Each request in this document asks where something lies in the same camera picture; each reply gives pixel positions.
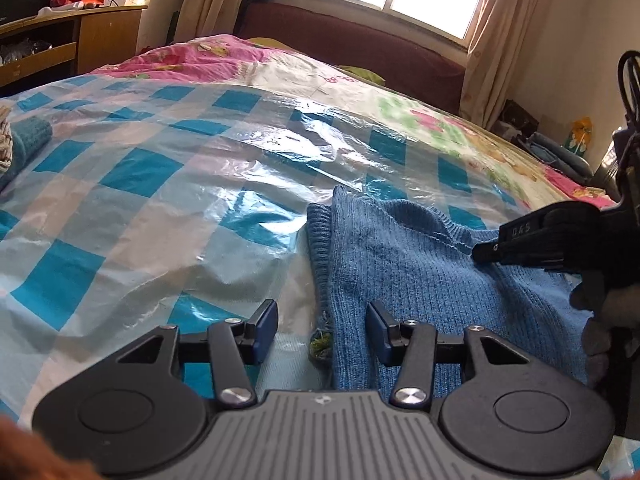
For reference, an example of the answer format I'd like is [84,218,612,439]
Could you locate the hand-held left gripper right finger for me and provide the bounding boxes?
[366,302,566,409]

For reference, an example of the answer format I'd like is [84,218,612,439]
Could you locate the blue checked plastic sheet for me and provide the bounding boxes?
[0,74,551,426]

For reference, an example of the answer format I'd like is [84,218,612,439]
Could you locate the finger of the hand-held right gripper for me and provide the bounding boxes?
[497,201,603,253]
[471,240,581,275]

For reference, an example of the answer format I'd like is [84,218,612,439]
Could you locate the green pillow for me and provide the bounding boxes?
[249,36,387,87]

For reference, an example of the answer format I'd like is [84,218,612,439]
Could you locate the reddish fuzzy garment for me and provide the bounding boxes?
[0,414,102,480]

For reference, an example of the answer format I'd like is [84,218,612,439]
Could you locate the pink floral bedspread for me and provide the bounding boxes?
[112,34,618,211]

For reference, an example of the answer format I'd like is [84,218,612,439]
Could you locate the black cable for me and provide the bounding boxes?
[616,49,640,132]

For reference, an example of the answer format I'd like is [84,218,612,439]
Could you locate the wooden cabinet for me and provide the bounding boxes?
[0,5,149,92]

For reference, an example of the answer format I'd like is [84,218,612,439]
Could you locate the maroon upholstered headboard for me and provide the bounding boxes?
[239,1,469,112]

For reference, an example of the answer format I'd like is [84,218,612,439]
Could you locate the person's right hand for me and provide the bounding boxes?
[570,269,614,390]

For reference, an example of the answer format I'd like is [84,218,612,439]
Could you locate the dark box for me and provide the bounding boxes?
[499,99,539,132]

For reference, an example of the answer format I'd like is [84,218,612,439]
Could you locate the blue striped knit sweater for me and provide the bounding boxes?
[306,185,608,393]

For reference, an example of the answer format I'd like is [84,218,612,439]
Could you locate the folded blue jeans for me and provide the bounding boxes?
[519,131,594,177]

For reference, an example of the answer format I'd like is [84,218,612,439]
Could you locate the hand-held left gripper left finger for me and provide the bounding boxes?
[80,299,279,408]

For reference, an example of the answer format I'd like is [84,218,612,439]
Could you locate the wicker basket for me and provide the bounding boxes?
[0,104,17,174]

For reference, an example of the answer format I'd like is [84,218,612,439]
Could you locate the teal knit cloth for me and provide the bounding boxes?
[0,114,54,187]

